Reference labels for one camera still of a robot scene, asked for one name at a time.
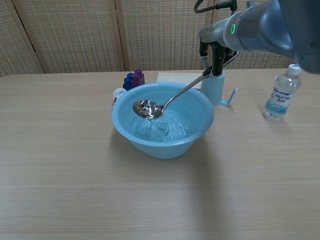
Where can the cream paperback notebook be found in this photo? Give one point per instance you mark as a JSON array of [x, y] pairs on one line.
[[175, 78]]

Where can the woven rattan folding screen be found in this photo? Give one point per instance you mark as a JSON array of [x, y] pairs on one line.
[[100, 35]]

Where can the white printed paper cup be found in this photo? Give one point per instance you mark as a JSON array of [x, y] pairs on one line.
[[118, 94]]

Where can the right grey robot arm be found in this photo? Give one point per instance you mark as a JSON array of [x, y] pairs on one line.
[[270, 27]]

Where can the purple toy building block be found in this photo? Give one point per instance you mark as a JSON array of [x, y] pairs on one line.
[[138, 79]]

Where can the clear plastic water bottle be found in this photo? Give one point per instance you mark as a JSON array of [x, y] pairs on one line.
[[280, 100]]

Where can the blue toy building block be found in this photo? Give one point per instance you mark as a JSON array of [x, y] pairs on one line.
[[127, 83]]

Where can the light blue plastic basin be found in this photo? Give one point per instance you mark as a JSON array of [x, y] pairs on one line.
[[150, 147]]

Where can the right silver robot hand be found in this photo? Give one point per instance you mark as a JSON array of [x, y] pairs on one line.
[[215, 33]]

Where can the stainless steel ladle black grip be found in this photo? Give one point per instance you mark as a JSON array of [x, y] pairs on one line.
[[147, 110]]

